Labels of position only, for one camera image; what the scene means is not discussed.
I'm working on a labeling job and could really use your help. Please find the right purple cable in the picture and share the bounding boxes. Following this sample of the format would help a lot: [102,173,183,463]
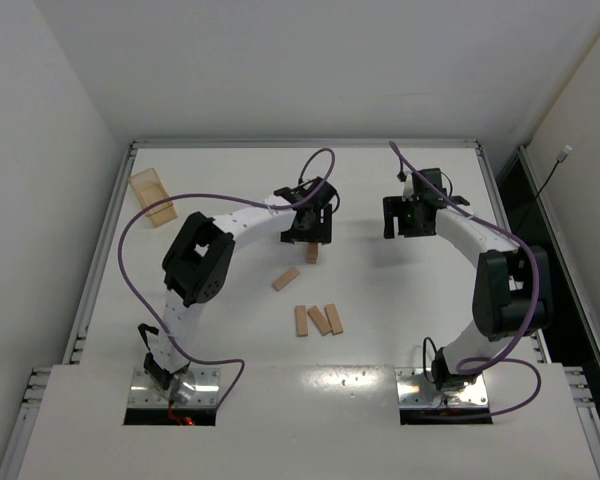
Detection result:
[388,140,551,419]

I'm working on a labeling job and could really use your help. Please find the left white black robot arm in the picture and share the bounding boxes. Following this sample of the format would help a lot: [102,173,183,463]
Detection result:
[139,177,339,391]

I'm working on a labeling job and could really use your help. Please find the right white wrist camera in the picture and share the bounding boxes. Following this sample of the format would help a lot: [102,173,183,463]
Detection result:
[397,172,414,201]

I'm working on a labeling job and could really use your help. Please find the black wall cable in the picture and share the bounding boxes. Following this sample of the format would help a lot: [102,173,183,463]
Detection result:
[509,145,573,236]

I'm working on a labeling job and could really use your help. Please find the wood block diagonal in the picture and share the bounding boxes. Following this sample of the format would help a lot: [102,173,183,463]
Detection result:
[272,267,300,292]

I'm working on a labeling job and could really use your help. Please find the wooden block box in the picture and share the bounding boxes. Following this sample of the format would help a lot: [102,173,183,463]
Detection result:
[129,168,178,228]

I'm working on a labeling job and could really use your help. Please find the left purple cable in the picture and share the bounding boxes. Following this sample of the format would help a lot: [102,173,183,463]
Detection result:
[118,147,337,409]

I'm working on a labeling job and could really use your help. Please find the wood block tower top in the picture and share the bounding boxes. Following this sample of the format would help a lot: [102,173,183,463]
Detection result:
[307,243,319,258]

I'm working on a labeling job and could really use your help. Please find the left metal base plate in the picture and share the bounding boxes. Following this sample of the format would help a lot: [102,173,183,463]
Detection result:
[127,368,220,409]

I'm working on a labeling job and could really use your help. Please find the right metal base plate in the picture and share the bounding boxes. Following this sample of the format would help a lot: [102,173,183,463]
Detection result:
[395,367,489,410]

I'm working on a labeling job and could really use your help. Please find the purple cable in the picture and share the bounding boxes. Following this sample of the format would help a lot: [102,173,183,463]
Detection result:
[388,140,551,419]
[118,147,337,409]

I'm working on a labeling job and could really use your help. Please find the wood block row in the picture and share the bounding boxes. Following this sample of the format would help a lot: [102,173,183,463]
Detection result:
[325,304,344,335]
[307,306,332,336]
[294,305,309,337]

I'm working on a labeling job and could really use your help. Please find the metal base plate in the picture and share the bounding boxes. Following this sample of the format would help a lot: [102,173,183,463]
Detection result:
[127,368,220,409]
[395,367,489,410]

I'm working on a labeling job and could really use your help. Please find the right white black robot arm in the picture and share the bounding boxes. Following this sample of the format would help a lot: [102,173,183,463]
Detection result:
[382,168,554,390]

